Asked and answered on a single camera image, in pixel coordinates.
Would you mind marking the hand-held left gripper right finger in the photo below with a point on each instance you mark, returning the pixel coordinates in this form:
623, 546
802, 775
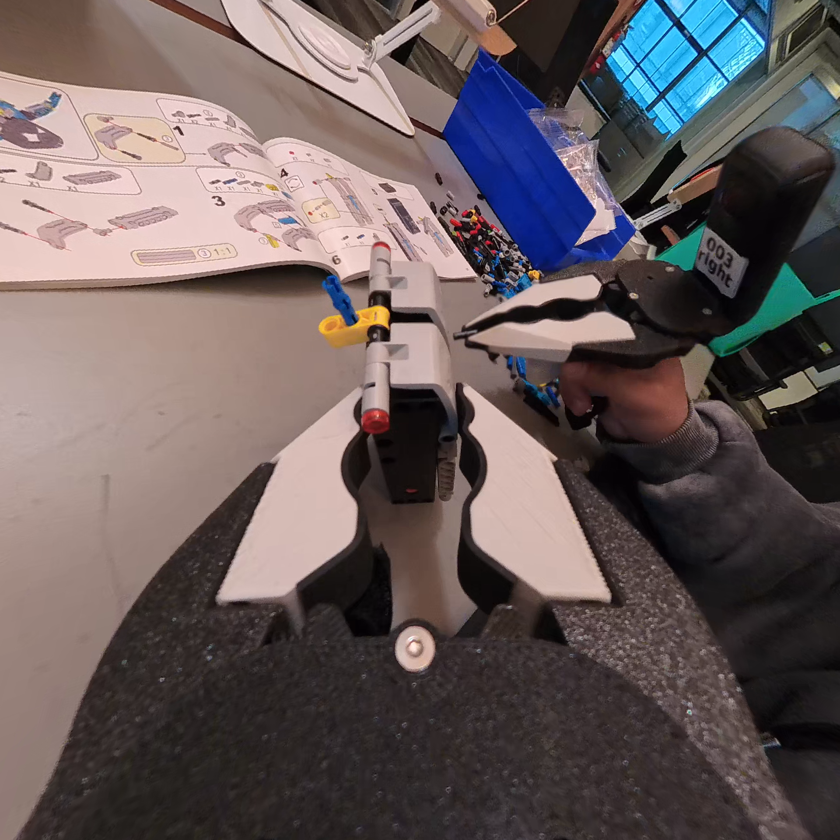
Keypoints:
531, 525

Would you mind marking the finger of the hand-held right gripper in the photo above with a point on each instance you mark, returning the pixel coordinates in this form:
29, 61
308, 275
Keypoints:
544, 295
564, 341

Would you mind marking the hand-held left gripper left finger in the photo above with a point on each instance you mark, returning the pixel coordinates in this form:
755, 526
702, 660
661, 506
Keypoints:
289, 525

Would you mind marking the grey brick robot chassis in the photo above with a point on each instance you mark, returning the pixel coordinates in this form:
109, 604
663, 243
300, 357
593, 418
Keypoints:
420, 354

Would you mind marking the person's right forearm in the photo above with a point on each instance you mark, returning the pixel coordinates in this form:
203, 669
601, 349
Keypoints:
735, 525

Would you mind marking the grey desk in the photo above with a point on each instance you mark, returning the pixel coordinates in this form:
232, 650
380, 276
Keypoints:
430, 105
164, 394

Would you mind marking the person's right hand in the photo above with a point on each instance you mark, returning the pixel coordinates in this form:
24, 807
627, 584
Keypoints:
643, 394

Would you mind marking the pile of brick pieces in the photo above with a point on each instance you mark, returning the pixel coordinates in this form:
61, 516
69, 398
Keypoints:
492, 249

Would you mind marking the blue plastic bin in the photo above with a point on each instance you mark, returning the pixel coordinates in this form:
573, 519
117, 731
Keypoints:
512, 164

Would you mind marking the teal board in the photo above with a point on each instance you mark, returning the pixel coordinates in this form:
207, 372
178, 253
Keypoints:
807, 308

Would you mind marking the clear plastic bags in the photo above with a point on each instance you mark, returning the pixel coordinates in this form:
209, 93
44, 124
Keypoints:
571, 157

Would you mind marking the window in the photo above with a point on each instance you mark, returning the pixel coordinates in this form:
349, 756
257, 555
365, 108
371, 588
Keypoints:
689, 59

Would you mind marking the dark partition panel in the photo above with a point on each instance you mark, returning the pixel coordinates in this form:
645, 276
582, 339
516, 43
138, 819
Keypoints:
558, 39

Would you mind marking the open instruction booklet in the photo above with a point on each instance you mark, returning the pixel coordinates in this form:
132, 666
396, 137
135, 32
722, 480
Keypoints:
164, 197

